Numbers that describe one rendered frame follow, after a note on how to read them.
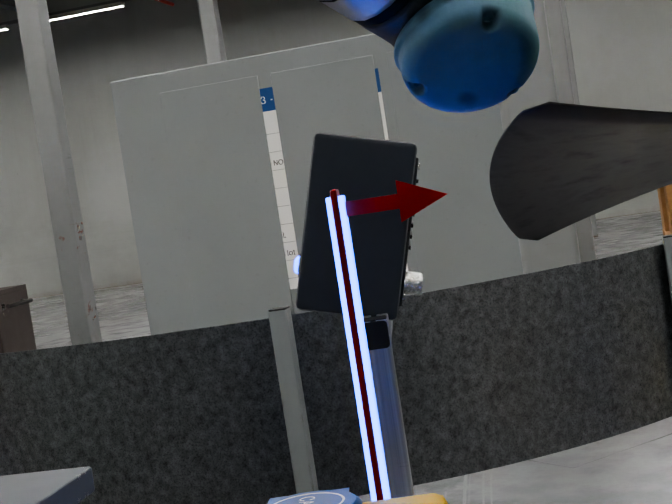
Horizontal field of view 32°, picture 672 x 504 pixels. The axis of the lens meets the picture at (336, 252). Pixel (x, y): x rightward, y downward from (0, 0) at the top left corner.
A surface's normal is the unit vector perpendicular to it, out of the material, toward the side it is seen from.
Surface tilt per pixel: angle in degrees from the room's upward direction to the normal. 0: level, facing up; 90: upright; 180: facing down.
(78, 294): 90
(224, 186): 90
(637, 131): 168
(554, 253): 90
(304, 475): 90
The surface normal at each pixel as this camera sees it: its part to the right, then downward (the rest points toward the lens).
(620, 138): 0.06, 0.99
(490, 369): 0.29, 0.00
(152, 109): -0.22, 0.08
